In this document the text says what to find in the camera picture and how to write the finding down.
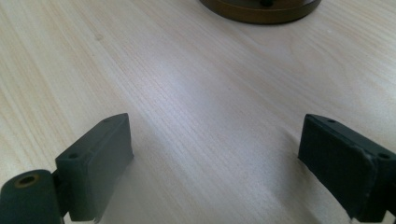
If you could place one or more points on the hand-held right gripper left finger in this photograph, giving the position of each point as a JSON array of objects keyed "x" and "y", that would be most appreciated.
[{"x": 93, "y": 161}]

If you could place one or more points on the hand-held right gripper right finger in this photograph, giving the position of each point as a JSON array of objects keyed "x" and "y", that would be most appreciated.
[{"x": 339, "y": 158}]

